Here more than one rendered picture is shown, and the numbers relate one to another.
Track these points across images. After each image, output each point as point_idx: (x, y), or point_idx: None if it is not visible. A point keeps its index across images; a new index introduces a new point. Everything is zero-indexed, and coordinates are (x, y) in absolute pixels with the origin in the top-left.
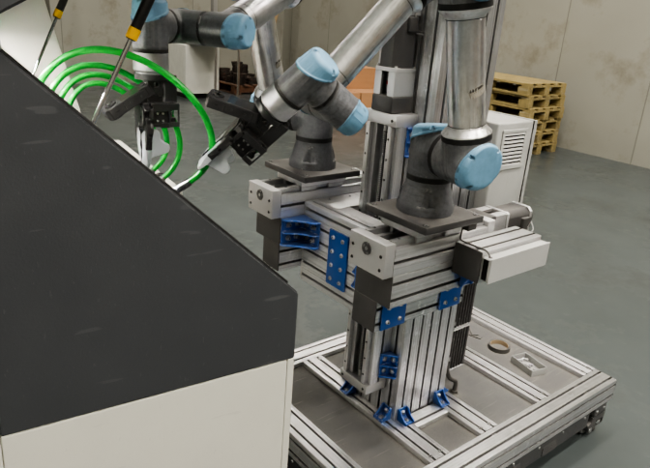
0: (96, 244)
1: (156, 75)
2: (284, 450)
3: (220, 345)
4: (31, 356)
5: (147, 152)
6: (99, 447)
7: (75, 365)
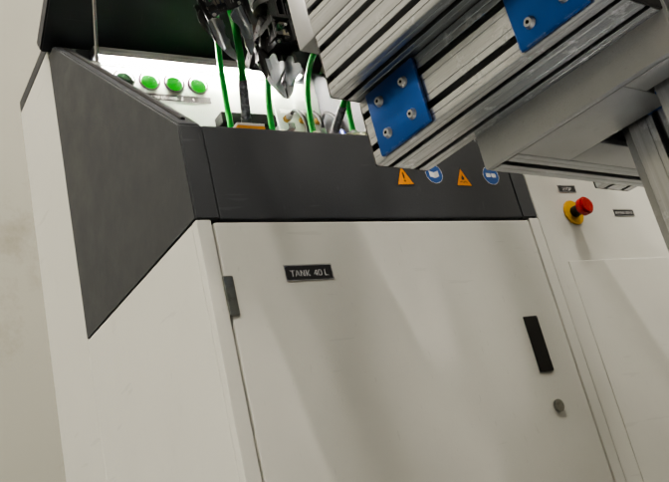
0: (89, 149)
1: (253, 4)
2: (223, 384)
3: (147, 220)
4: (86, 261)
5: (268, 80)
6: (116, 356)
7: (98, 266)
